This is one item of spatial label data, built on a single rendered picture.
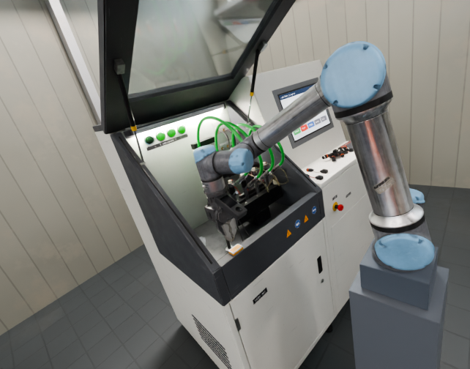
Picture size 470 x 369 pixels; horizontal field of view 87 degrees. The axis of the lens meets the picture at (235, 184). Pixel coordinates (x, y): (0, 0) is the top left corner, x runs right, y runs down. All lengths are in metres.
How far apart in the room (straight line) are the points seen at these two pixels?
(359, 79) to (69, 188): 2.76
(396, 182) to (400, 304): 0.44
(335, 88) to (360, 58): 0.06
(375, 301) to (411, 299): 0.10
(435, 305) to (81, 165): 2.87
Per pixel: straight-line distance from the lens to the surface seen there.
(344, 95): 0.56
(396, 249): 0.70
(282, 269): 1.19
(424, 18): 3.22
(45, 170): 2.92
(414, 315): 0.95
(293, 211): 1.13
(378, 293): 0.98
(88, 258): 3.18
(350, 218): 1.64
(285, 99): 1.54
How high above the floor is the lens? 1.51
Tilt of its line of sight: 21 degrees down
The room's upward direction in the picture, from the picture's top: 14 degrees counter-clockwise
